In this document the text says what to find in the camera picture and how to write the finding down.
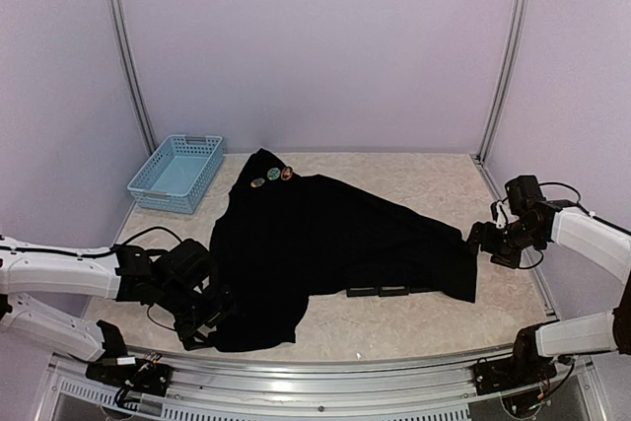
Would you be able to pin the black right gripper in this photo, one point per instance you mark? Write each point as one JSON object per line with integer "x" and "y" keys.
{"x": 488, "y": 245}

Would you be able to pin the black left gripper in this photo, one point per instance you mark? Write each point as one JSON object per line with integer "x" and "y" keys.
{"x": 217, "y": 312}

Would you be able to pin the black garment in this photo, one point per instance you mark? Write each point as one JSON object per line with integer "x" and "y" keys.
{"x": 278, "y": 245}

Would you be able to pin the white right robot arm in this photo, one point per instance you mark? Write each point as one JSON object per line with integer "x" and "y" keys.
{"x": 590, "y": 280}

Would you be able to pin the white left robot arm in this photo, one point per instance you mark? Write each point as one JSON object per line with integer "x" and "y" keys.
{"x": 27, "y": 269}

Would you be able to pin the green round brooch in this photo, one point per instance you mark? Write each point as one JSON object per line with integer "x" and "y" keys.
{"x": 273, "y": 174}

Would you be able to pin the light blue plastic basket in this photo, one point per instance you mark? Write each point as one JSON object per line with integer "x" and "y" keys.
{"x": 176, "y": 177}

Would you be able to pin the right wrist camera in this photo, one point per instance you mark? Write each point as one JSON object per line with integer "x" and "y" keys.
{"x": 521, "y": 194}

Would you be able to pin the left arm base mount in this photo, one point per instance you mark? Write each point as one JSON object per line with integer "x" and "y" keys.
{"x": 128, "y": 374}

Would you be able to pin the right aluminium corner post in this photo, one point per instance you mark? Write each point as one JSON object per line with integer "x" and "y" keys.
{"x": 509, "y": 60}

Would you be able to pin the middle black square frame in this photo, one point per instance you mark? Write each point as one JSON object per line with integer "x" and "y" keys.
{"x": 393, "y": 291}

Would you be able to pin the black square frame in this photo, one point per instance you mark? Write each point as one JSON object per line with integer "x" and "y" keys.
{"x": 361, "y": 292}
{"x": 393, "y": 291}

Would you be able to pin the left black square frame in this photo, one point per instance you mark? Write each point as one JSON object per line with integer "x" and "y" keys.
{"x": 361, "y": 292}

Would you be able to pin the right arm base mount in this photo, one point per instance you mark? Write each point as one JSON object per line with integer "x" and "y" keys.
{"x": 525, "y": 366}

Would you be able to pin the front aluminium rail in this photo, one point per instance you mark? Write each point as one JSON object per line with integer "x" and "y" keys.
{"x": 429, "y": 388}

